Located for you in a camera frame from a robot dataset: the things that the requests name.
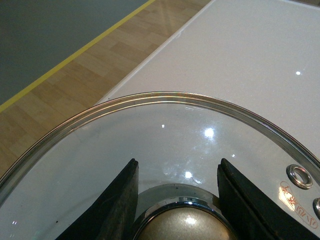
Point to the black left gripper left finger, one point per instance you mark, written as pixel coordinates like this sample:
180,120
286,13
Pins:
112,215

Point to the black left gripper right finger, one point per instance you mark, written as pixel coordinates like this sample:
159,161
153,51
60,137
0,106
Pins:
251,213

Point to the glass pot lid with knob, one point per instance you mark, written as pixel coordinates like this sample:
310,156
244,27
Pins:
178,140

